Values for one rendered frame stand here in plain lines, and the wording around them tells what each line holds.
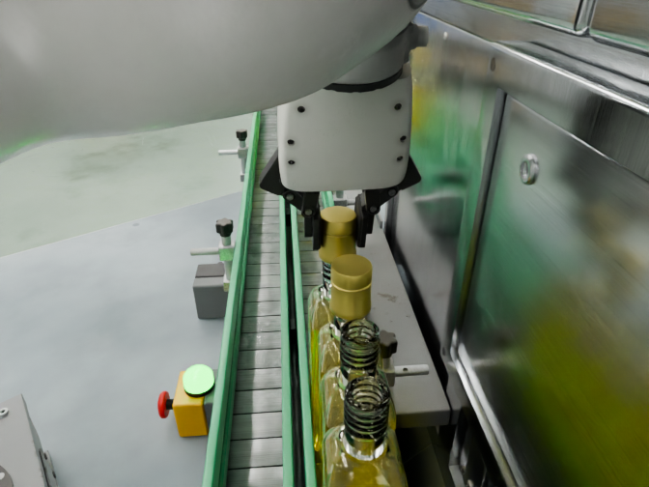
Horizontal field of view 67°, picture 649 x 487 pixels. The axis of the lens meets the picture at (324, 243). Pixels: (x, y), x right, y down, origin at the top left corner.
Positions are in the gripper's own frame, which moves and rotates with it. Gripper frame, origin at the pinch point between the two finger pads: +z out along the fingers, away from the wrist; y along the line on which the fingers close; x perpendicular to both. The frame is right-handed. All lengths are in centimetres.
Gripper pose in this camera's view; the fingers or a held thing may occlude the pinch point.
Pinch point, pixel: (337, 222)
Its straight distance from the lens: 44.3
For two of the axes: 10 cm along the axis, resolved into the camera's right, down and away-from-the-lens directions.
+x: 1.0, 7.2, -6.9
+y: -10.0, 0.5, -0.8
